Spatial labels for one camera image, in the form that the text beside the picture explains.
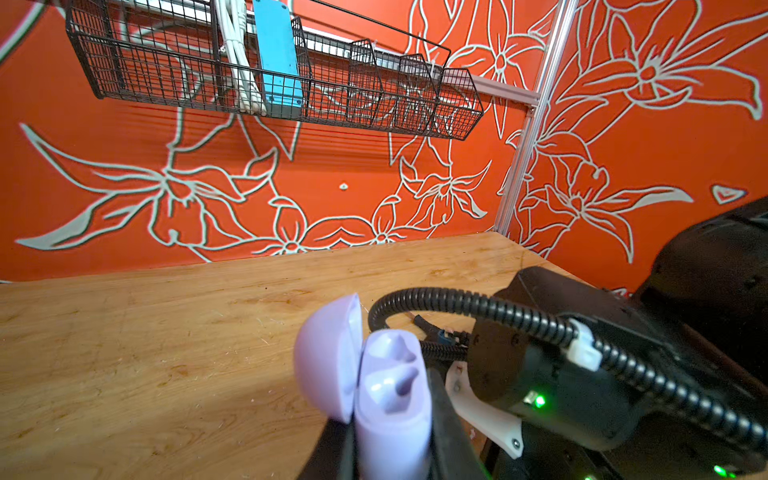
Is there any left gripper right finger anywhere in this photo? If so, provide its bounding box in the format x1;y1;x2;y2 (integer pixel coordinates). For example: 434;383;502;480
427;368;487;480

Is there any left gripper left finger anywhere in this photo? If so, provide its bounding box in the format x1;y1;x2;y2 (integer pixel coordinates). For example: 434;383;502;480
297;419;357;480

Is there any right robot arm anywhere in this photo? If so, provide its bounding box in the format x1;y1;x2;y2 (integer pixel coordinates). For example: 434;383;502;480
368;198;767;479

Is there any light blue power bank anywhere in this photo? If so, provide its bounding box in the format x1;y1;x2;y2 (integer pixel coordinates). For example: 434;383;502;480
252;0;304;119

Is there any white coiled cable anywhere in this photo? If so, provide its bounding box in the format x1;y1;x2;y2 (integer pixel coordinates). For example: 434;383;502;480
212;0;268;116

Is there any black wire wall basket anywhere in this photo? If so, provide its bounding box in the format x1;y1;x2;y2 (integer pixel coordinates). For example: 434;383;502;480
65;1;484;140

